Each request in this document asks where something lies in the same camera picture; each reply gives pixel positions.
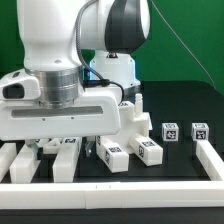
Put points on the white fence wall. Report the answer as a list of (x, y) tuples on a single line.
[(118, 195), (210, 160), (7, 156)]

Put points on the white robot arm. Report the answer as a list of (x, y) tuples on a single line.
[(49, 98)]

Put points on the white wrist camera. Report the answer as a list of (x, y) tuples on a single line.
[(19, 89)]

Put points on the white front fence wall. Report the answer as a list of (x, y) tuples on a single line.
[(118, 195)]

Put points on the white left fence wall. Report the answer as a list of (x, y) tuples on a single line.
[(7, 156)]

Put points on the white tagged cube nut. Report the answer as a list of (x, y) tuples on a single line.
[(200, 131), (170, 131)]

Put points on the white right fence wall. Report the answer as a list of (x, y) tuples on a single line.
[(210, 160)]

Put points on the white chair back frame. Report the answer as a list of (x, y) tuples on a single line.
[(58, 157)]

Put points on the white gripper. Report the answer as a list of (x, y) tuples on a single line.
[(94, 113)]

